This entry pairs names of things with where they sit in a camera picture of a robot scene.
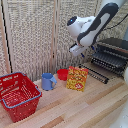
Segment yellow red food box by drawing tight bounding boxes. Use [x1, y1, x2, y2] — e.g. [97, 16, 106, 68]
[65, 65, 90, 93]

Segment red plastic shopping basket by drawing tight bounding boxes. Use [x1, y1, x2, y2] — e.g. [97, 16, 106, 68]
[0, 71, 43, 124]

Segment woven folding screen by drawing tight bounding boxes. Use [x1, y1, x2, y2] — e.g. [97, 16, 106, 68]
[0, 0, 128, 82]

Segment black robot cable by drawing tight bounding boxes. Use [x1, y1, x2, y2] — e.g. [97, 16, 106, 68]
[111, 13, 128, 32]

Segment red bowl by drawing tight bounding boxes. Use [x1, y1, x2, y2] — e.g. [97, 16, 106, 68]
[56, 68, 70, 82]

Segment black oven door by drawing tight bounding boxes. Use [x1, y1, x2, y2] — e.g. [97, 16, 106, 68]
[79, 63, 111, 85]

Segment black toaster oven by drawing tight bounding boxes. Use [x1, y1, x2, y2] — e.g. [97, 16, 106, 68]
[90, 37, 128, 80]

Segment blue plastic mug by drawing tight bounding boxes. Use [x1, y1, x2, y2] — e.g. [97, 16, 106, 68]
[40, 72, 58, 92]

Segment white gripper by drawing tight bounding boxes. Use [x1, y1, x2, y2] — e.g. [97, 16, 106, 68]
[68, 42, 95, 59]

